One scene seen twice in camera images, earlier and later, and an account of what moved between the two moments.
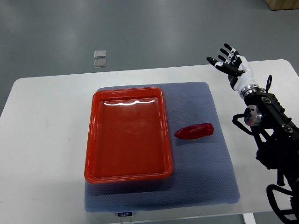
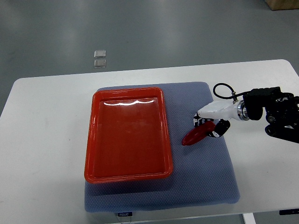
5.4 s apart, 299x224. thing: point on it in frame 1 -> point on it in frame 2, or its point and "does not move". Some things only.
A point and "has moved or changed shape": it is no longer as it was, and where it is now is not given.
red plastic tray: [127, 136] does not move
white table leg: [249, 218] does not move
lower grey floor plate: [100, 63] does not move
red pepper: [195, 131] has moved or changed shape
